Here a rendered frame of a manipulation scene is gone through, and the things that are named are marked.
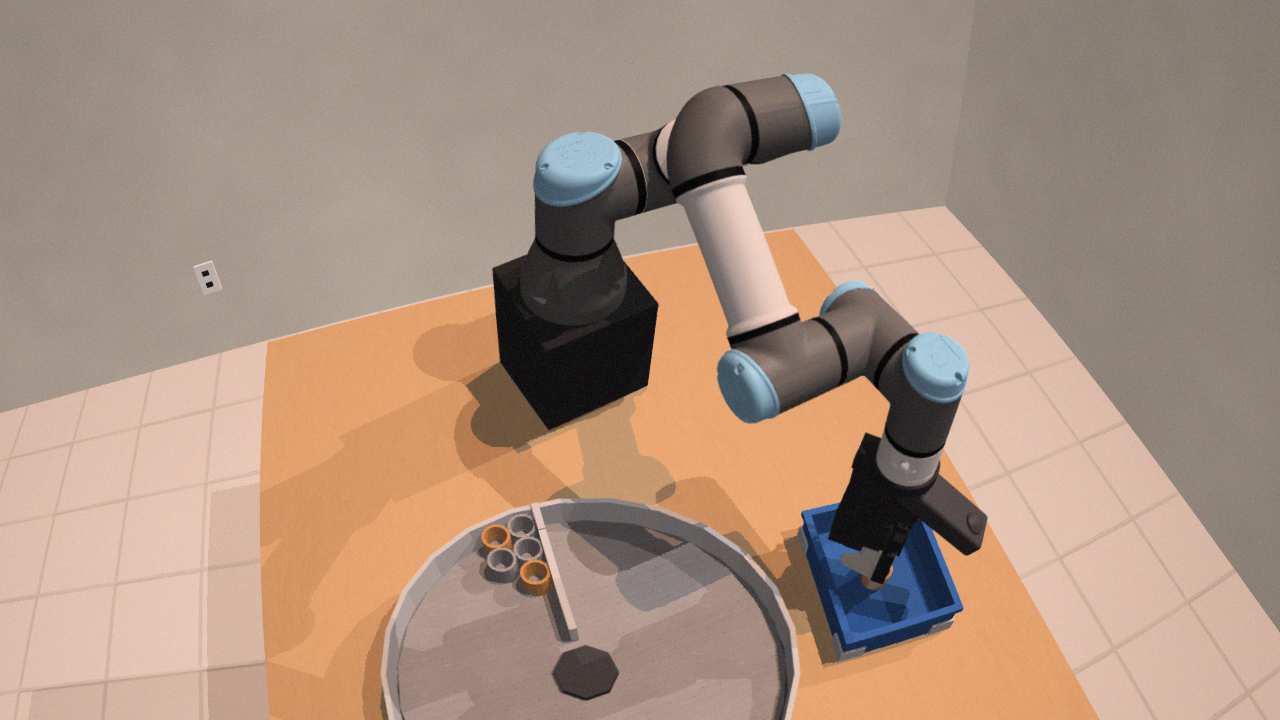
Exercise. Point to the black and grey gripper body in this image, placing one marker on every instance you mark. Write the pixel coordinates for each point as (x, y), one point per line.
(876, 516)

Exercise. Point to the bronze bushing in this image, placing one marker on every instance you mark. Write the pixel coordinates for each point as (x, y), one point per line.
(865, 580)
(534, 567)
(496, 532)

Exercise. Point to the blue plastic crate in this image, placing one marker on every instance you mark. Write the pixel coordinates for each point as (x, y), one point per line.
(920, 583)

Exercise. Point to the grey metal sleeve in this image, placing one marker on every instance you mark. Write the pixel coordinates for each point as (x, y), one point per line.
(500, 555)
(527, 544)
(520, 522)

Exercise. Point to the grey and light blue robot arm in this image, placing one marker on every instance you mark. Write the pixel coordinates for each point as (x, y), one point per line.
(574, 274)

